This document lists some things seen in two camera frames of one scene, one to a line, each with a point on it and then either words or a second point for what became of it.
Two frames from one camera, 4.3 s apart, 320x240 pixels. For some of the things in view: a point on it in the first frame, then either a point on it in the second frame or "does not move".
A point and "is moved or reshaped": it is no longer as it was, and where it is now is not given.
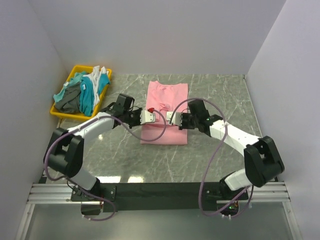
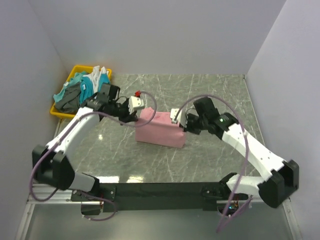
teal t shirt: [86, 92] does not move
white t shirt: [96, 72] does not move
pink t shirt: [162, 98] is moved or reshaped
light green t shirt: [76, 79] does not move
